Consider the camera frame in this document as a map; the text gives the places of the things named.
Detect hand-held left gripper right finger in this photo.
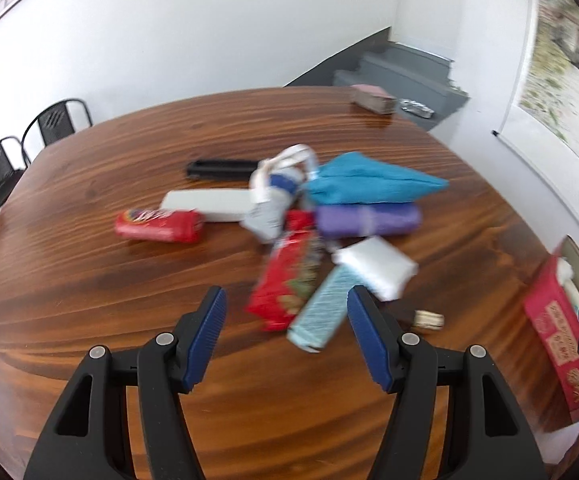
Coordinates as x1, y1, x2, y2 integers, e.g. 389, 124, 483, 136
347, 285, 545, 480

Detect red rainbow snack packet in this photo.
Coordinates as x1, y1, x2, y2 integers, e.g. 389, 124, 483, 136
115, 208, 206, 244

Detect white flat box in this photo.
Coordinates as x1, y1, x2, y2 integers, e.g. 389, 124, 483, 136
160, 189, 255, 223

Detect light blue patterned box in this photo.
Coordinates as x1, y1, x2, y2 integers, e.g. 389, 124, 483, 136
286, 262, 357, 353

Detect pink paper block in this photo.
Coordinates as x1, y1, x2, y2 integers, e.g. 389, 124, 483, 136
350, 84, 397, 114

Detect grey blue soft packet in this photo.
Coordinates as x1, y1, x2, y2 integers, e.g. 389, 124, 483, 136
242, 160, 315, 243

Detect purple garbage bag roll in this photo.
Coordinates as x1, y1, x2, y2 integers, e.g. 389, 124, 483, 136
314, 203, 423, 237

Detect grey stairs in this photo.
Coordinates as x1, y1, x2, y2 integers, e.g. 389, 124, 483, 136
284, 27, 470, 133

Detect red patterned snack packet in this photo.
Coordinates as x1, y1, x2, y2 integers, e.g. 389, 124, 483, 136
246, 210, 327, 332

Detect blue cloth pouch white ribbon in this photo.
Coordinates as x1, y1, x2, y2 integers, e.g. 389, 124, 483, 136
254, 144, 450, 206

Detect white tissue pack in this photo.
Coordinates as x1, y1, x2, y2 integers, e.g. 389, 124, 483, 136
332, 235, 419, 302

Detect red storage box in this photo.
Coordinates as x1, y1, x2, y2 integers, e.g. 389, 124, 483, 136
522, 235, 579, 423

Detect hanging wall scroll painting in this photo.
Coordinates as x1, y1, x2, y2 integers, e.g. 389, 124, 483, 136
492, 0, 579, 248

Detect small beige capped tube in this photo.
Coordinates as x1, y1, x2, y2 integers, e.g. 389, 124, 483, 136
409, 309, 445, 333

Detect wooden desktop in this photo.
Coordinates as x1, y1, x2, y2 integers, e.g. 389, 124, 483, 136
0, 85, 579, 480

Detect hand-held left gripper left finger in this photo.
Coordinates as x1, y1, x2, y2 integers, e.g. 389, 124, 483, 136
22, 285, 229, 480

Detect silver foil blister pack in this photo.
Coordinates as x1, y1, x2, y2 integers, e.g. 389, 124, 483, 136
399, 99, 436, 119

